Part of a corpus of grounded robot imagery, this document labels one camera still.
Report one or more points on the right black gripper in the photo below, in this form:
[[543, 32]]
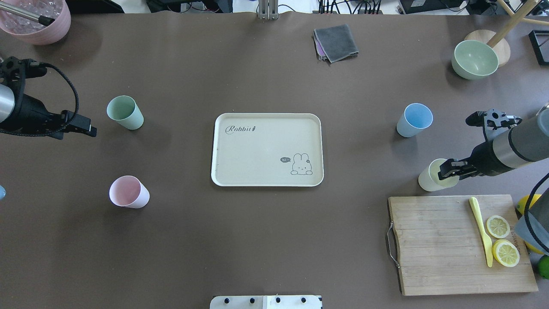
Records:
[[481, 157]]

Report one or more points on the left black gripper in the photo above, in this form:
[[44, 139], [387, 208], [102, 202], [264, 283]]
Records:
[[31, 112]]

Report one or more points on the cream yellow cup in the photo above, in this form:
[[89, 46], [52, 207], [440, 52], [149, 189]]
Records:
[[429, 179]]

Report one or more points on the green cup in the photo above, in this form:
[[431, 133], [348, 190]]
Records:
[[124, 111]]

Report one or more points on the blue cup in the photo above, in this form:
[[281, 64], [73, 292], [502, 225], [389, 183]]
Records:
[[415, 118]]

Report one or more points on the pink cup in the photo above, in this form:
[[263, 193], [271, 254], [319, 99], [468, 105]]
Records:
[[129, 192]]

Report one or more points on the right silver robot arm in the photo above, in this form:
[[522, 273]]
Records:
[[510, 143]]

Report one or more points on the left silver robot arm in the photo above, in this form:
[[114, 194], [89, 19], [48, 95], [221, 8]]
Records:
[[8, 100]]

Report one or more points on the cream rabbit tray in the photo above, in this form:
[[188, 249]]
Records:
[[267, 150]]

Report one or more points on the yellow plastic knife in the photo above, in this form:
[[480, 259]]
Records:
[[486, 240]]

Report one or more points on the lemon slice upper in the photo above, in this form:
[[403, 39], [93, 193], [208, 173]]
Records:
[[497, 226]]

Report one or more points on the lemon slice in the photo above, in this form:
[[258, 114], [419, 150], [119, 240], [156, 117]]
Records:
[[505, 253], [497, 226]]

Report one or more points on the yellow lemon left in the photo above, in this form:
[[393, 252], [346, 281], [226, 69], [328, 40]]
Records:
[[520, 206]]

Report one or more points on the yellow lemon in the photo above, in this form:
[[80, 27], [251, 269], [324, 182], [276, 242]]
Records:
[[520, 206], [533, 249]]

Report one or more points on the wooden cutting board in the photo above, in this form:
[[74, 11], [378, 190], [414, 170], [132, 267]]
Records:
[[439, 250]]

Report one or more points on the lemon slice lower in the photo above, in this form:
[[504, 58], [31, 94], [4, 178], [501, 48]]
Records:
[[505, 253]]

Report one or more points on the pink bowl with ice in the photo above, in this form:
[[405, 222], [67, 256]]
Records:
[[39, 22]]

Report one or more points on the green bowl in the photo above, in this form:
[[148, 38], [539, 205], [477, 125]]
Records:
[[473, 60]]

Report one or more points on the yellow lemon right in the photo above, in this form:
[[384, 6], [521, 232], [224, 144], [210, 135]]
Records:
[[533, 249]]

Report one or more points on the green lime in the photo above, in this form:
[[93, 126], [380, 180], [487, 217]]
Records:
[[543, 267]]

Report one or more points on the wooden cup stand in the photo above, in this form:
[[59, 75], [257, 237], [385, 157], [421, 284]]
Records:
[[496, 40]]

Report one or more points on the grey folded cloth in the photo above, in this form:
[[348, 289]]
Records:
[[335, 43]]

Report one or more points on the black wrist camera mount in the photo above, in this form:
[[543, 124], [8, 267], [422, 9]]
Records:
[[493, 122]]

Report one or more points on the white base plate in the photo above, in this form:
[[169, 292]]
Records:
[[267, 302]]

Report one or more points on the aluminium frame post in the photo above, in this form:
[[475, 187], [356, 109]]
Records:
[[268, 10]]

